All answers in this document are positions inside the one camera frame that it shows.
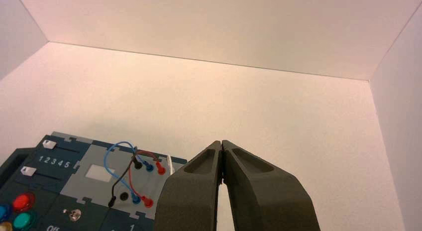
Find white rectangular display window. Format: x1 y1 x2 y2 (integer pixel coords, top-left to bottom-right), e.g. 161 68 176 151
85 164 115 184

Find black banana plug cable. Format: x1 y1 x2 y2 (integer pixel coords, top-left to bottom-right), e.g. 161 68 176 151
107 153 144 209

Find blue round push button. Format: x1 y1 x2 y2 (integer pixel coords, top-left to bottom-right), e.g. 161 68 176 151
0 204 12 222

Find red banana plug cable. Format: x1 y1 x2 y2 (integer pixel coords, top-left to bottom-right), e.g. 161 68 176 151
127 150 167 209

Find metal toggle switch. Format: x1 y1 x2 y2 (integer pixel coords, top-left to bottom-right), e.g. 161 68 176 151
63 208 83 222

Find blue banana plug cable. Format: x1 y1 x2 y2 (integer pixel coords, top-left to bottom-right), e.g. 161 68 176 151
103 141 156 206

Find green round push button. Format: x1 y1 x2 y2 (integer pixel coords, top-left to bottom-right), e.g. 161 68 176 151
12 211 36 231

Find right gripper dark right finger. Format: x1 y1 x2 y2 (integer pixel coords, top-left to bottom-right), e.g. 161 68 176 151
222 139 321 231

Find blue grey task board box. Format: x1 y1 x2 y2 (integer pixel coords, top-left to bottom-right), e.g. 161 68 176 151
0 131 188 231

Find red round push button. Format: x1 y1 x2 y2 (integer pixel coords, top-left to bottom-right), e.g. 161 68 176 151
12 192 36 213

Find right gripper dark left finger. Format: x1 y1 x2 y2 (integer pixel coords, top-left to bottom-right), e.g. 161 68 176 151
154 140 222 231

